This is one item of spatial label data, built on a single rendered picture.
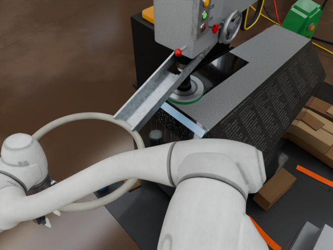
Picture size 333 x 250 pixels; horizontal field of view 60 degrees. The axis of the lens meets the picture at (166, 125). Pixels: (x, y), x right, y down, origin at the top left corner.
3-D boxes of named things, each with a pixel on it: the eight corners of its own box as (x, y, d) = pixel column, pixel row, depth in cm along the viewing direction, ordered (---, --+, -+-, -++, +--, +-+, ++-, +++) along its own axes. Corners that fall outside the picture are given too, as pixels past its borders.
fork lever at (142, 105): (198, 24, 153) (197, 16, 149) (230, 37, 145) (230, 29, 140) (110, 118, 133) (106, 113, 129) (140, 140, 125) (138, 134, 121)
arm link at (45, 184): (54, 168, 89) (58, 179, 93) (31, 158, 92) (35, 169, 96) (33, 192, 83) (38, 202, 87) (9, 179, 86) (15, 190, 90)
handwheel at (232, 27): (222, 29, 139) (227, -2, 128) (240, 36, 135) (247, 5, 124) (204, 42, 132) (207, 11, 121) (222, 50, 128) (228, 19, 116)
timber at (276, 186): (265, 211, 200) (270, 203, 191) (252, 199, 206) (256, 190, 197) (291, 186, 212) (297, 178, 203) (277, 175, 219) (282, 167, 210)
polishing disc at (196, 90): (162, 76, 161) (162, 74, 160) (200, 75, 161) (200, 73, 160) (164, 102, 147) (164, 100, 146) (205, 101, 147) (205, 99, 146)
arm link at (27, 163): (27, 156, 92) (-2, 190, 83) (12, 121, 81) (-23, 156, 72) (57, 165, 90) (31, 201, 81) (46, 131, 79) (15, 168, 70)
